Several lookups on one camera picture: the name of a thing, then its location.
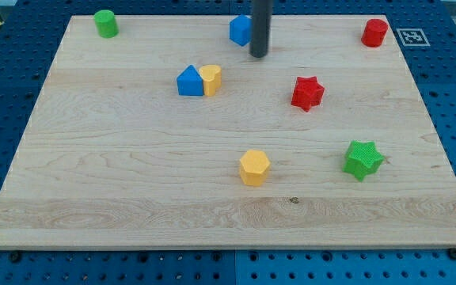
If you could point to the yellow heart block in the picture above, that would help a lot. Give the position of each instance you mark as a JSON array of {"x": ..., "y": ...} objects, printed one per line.
[{"x": 212, "y": 79}]

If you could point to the red star block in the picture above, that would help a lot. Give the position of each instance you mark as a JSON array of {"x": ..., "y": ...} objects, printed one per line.
[{"x": 308, "y": 92}]

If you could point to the green cylinder block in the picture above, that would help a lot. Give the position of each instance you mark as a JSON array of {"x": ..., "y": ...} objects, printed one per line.
[{"x": 105, "y": 21}]

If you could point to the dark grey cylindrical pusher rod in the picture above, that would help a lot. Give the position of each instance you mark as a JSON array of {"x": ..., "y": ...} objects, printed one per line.
[{"x": 260, "y": 31}]

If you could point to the yellow hexagon block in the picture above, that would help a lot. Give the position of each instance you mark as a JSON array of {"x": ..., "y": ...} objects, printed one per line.
[{"x": 254, "y": 167}]

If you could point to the light wooden board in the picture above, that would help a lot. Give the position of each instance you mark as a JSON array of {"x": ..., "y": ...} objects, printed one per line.
[{"x": 113, "y": 158}]

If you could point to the blue triangle block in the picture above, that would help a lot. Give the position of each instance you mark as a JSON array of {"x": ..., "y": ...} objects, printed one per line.
[{"x": 189, "y": 82}]

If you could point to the green star block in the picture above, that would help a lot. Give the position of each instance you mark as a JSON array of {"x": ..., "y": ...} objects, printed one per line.
[{"x": 362, "y": 159}]

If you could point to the white fiducial marker tag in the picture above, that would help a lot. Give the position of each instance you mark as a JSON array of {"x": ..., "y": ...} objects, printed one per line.
[{"x": 413, "y": 37}]

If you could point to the red cylinder block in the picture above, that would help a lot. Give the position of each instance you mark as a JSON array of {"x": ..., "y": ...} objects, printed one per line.
[{"x": 374, "y": 33}]

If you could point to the blue cube block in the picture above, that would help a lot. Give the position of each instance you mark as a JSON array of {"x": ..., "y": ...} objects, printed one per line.
[{"x": 239, "y": 30}]

